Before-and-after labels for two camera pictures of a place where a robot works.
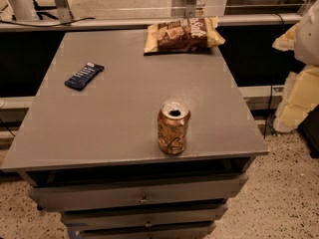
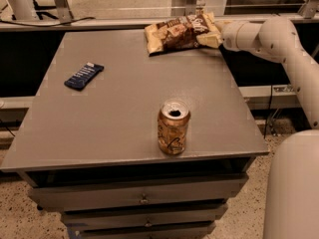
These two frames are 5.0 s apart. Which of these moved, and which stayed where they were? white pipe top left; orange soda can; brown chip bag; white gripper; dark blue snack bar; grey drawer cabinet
Moved: white gripper; brown chip bag
Stayed: orange soda can; dark blue snack bar; grey drawer cabinet; white pipe top left
